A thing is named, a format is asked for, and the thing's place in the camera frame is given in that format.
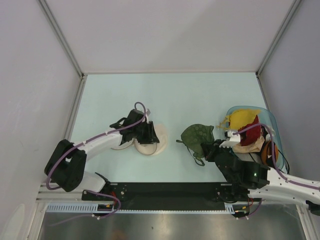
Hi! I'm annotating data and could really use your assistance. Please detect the red lace garment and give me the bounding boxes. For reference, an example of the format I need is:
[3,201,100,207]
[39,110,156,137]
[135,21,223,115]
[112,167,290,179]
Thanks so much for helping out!
[238,115,261,146]

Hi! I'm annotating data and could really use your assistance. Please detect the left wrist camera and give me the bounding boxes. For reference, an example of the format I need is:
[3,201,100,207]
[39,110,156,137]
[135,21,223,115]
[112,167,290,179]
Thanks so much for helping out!
[143,108,151,123]

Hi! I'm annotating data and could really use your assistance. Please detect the white slotted cable duct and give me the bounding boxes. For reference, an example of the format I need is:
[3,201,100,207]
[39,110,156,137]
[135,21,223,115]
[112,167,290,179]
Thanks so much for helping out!
[45,203,246,214]

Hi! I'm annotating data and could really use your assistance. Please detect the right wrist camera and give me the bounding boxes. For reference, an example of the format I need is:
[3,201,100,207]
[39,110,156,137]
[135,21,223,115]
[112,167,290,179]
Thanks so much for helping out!
[219,130,241,148]

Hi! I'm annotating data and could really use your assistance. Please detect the yellow garment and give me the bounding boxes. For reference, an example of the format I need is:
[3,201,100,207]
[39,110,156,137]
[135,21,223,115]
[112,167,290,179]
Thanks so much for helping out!
[216,108,261,137]

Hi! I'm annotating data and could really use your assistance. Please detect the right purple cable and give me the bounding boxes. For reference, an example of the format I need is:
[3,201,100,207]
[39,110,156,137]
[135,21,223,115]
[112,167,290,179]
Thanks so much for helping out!
[232,123,320,221]

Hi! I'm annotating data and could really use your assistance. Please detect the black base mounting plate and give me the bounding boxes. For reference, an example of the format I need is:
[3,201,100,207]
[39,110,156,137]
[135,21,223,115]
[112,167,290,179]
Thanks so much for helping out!
[82,181,261,211]

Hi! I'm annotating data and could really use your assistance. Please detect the beige garment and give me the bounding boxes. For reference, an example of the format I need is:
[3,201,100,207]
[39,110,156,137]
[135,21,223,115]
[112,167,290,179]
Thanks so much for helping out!
[232,136,265,154]

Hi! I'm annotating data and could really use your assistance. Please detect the purple cable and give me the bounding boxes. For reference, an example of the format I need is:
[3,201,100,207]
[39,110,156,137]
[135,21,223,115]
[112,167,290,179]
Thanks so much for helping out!
[45,101,148,227]
[232,123,320,221]

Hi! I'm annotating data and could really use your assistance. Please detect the round beige mesh laundry bag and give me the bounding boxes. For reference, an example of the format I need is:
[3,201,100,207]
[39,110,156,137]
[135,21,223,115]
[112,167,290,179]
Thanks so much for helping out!
[111,123,169,156]

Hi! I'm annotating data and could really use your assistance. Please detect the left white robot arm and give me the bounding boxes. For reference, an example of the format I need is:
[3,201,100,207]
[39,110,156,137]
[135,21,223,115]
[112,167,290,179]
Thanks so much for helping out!
[44,109,161,200]

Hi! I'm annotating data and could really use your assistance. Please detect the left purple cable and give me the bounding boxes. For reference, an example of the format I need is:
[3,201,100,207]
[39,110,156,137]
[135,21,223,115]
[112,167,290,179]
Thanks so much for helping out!
[45,101,148,227]

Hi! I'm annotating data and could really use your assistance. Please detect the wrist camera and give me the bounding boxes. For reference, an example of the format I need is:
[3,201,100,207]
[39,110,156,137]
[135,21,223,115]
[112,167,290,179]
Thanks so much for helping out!
[143,108,151,123]
[219,130,241,148]

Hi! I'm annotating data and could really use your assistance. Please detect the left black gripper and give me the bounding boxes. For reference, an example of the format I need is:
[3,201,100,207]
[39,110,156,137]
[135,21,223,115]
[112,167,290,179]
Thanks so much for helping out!
[133,121,160,145]

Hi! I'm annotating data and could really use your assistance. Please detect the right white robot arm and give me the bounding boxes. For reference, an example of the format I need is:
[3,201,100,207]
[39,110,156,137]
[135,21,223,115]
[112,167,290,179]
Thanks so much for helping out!
[200,142,320,216]

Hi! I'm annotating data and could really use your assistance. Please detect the orange black garment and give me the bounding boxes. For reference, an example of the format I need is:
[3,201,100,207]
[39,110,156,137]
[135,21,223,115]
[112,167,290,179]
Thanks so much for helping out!
[260,140,279,167]

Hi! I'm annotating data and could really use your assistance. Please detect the translucent blue plastic basket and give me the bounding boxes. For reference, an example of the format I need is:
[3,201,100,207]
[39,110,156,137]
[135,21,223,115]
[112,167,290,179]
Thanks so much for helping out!
[226,105,283,171]

